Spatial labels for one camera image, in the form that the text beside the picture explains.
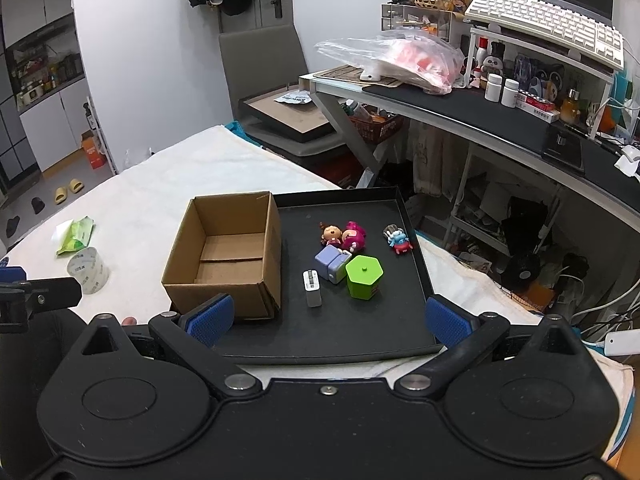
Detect small red blue toy figure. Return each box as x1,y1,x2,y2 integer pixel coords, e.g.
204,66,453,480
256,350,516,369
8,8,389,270
383,224,412,255

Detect green hexagonal container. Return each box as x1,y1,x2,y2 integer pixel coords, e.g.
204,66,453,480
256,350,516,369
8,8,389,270
345,255,384,300

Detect white rectangular power bank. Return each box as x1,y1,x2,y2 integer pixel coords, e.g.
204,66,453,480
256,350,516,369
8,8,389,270
303,269,322,308

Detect magenta doll figurine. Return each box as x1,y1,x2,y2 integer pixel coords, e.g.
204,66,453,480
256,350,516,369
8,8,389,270
341,221,367,255

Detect purple cube toy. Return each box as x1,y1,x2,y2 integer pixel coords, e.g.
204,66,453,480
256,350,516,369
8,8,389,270
314,245,352,284

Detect brown haired doll figurine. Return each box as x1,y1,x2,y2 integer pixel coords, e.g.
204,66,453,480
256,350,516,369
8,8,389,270
320,223,343,247

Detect clear tape roll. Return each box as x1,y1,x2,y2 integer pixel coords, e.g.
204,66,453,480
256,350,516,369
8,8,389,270
66,247,110,295

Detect green wet wipes pack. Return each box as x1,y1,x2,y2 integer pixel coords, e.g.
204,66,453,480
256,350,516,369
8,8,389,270
51,216,94,256

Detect brown cardboard box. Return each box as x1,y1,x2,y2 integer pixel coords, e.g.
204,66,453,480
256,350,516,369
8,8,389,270
162,191,282,320

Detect black flat tray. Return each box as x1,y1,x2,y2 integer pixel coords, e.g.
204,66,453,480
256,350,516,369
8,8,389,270
216,188,438,365

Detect yellow slippers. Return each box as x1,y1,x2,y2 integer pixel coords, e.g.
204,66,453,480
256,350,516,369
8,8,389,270
54,179,85,205

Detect orange box on floor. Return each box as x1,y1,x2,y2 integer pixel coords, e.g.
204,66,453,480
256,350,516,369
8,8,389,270
81,131,106,169

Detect white cabinet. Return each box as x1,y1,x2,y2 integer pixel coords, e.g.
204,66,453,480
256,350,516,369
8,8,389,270
1,0,90,171

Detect black desk mat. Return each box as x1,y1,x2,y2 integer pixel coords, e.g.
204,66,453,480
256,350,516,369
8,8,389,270
366,84,639,209

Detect red plastic basket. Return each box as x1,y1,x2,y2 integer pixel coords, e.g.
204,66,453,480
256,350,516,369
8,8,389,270
349,114,405,144

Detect red cigarette carton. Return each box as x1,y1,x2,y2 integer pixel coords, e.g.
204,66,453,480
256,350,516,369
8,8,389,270
515,91,560,124

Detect white pill bottle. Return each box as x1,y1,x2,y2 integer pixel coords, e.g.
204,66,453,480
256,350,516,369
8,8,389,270
501,78,520,108
485,73,503,103

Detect curved grey desk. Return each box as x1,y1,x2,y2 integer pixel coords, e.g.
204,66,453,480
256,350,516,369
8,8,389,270
299,73,639,230

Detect brown framed board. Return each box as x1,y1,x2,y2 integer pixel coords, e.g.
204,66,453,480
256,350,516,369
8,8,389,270
239,87,334,143

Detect clear plastic bag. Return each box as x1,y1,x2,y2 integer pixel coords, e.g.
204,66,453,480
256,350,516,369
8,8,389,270
314,28,464,94

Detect grey chair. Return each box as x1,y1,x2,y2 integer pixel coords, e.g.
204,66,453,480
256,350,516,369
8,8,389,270
219,25,344,164

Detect white keyboard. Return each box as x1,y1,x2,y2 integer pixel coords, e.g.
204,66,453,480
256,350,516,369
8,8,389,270
465,0,624,70

